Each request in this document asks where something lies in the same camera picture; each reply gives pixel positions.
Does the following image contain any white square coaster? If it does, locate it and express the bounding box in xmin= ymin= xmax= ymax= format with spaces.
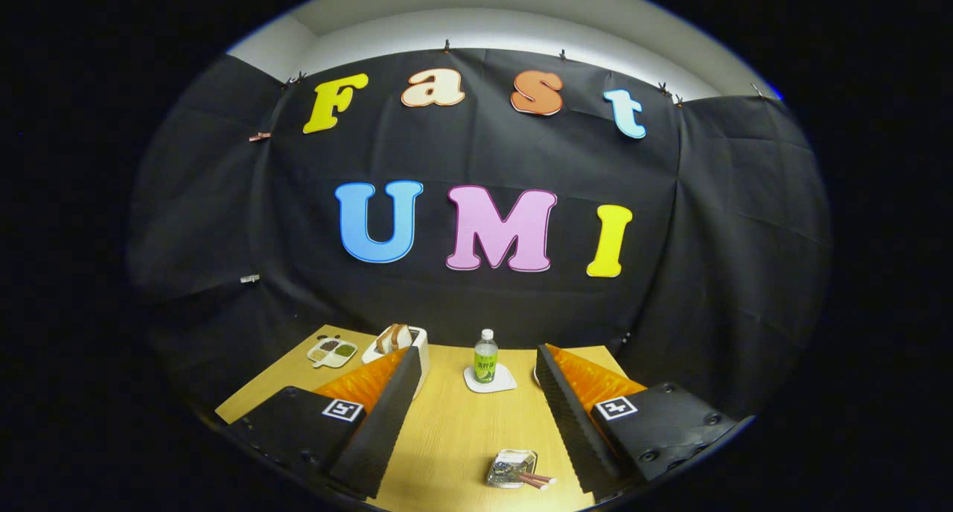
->
xmin=463 ymin=363 xmax=517 ymax=394

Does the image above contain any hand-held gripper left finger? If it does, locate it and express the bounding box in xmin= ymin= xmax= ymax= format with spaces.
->
xmin=227 ymin=346 xmax=422 ymax=500

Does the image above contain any black backdrop cloth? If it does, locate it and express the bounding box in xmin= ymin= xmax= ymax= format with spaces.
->
xmin=127 ymin=47 xmax=833 ymax=423

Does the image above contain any green label drink bottle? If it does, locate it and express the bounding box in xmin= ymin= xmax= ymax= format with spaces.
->
xmin=474 ymin=329 xmax=499 ymax=384

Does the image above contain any metal wire cutlery rack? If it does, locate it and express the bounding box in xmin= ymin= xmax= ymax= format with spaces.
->
xmin=486 ymin=449 xmax=538 ymax=490

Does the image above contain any white toaster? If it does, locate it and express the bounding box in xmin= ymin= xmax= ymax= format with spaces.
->
xmin=362 ymin=324 xmax=431 ymax=400

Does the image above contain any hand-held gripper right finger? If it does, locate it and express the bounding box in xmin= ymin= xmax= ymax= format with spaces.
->
xmin=536 ymin=344 xmax=738 ymax=502

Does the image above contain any white divided bean dish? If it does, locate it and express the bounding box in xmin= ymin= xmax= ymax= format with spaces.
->
xmin=307 ymin=336 xmax=358 ymax=369

